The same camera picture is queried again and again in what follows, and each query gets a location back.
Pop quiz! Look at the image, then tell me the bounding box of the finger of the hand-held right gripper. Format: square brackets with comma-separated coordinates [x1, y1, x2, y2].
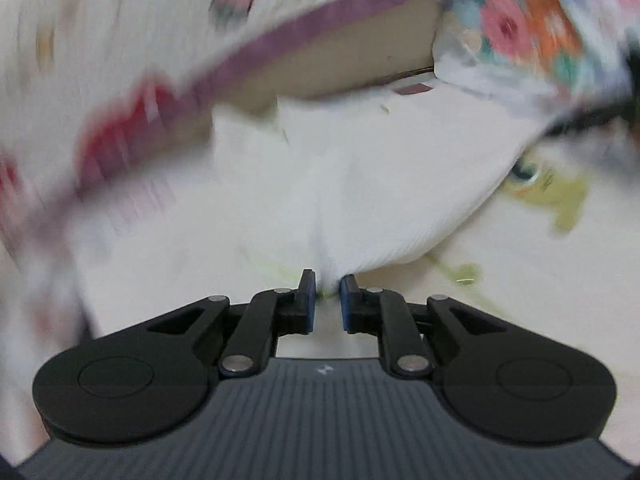
[542, 95, 640, 141]

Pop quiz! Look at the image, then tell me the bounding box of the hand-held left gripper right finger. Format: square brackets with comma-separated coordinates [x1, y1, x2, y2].
[339, 274, 508, 379]

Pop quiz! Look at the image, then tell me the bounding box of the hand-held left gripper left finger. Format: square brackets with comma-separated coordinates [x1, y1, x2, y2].
[146, 269, 317, 379]

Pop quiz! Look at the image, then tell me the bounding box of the white baby garment green monster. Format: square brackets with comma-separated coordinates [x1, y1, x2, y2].
[80, 77, 640, 376]

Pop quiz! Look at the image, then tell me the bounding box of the floral blanket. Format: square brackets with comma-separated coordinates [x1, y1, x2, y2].
[432, 0, 640, 132]

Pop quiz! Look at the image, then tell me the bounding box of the bear print pillow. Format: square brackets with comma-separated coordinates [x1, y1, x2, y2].
[0, 0, 491, 273]

